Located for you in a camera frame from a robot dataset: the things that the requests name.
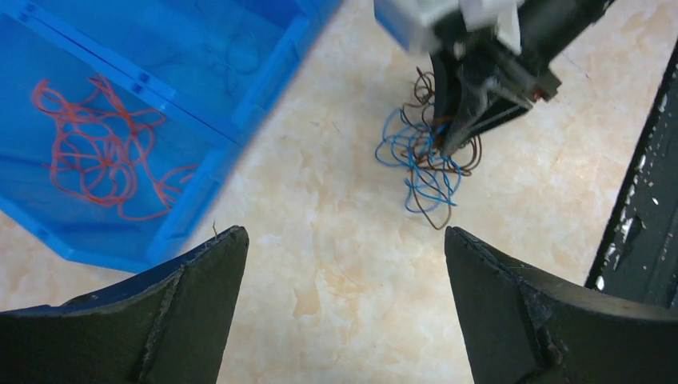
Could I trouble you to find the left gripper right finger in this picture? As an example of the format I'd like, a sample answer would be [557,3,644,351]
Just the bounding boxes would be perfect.
[445,227,677,383]

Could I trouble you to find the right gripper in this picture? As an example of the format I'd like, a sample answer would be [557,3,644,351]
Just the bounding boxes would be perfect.
[431,0,612,157]

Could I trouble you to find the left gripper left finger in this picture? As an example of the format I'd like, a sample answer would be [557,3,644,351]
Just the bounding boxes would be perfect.
[1,226,249,383]

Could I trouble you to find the orange and blue cables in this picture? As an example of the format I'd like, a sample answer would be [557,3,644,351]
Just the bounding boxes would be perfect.
[374,66,483,231]

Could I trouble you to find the orange cable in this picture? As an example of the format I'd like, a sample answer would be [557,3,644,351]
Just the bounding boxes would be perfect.
[30,74,200,222]

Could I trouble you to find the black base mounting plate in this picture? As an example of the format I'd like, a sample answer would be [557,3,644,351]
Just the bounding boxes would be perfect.
[584,52,677,310]

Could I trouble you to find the blue three-compartment plastic bin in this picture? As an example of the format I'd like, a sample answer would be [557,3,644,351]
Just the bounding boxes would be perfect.
[1,1,339,272]

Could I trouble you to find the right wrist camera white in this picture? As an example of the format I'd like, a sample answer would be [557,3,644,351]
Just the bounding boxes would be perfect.
[373,0,523,56]

